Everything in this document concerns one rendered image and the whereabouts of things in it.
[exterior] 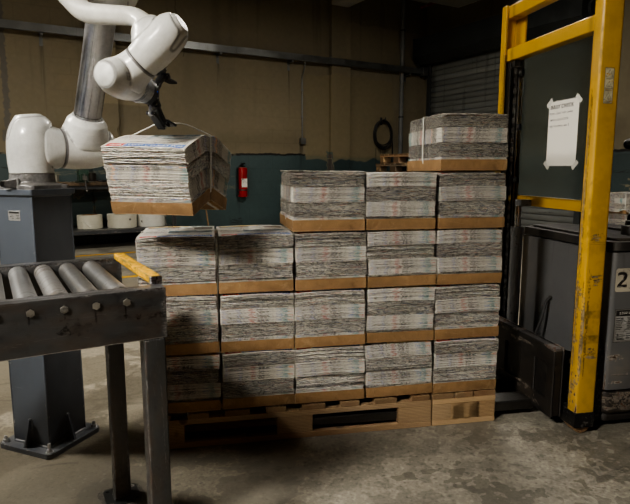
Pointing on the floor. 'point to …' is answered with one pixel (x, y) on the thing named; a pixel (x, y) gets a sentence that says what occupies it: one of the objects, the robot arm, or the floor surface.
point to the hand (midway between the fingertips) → (171, 102)
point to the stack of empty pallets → (393, 163)
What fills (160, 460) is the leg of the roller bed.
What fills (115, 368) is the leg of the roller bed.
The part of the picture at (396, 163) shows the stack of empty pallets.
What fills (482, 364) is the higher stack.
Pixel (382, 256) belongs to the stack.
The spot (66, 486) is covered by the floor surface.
